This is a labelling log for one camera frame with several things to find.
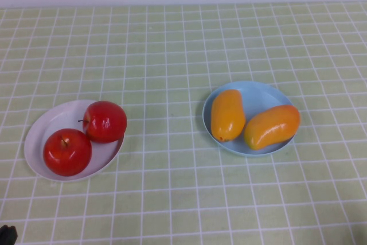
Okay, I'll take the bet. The green white checkered tablecloth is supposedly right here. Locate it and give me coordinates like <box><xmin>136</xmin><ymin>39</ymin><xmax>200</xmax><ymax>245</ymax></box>
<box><xmin>0</xmin><ymin>2</ymin><xmax>367</xmax><ymax>245</ymax></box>

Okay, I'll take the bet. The light blue round plate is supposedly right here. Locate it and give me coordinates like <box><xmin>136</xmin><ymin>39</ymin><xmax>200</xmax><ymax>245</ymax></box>
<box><xmin>202</xmin><ymin>80</ymin><xmax>299</xmax><ymax>157</ymax></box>

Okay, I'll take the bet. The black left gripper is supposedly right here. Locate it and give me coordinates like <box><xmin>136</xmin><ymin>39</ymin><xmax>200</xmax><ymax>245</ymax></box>
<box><xmin>0</xmin><ymin>224</ymin><xmax>18</xmax><ymax>245</ymax></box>

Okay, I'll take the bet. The shiny red plastic apple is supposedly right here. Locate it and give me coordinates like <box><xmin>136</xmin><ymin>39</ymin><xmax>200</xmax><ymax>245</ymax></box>
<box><xmin>77</xmin><ymin>100</ymin><xmax>128</xmax><ymax>144</ymax></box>
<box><xmin>42</xmin><ymin>128</ymin><xmax>93</xmax><ymax>177</ymax></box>

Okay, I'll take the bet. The plain yellow-orange mango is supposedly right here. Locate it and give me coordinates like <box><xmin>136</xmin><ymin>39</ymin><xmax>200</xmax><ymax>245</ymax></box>
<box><xmin>210</xmin><ymin>89</ymin><xmax>247</xmax><ymax>142</ymax></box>

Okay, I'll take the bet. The orange mango with red blush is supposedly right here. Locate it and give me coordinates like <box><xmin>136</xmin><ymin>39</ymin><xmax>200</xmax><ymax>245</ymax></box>
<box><xmin>244</xmin><ymin>104</ymin><xmax>302</xmax><ymax>151</ymax></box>

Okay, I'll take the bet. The white round plastic plate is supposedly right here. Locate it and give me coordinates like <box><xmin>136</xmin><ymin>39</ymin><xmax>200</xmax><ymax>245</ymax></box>
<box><xmin>24</xmin><ymin>100</ymin><xmax>126</xmax><ymax>182</ymax></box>

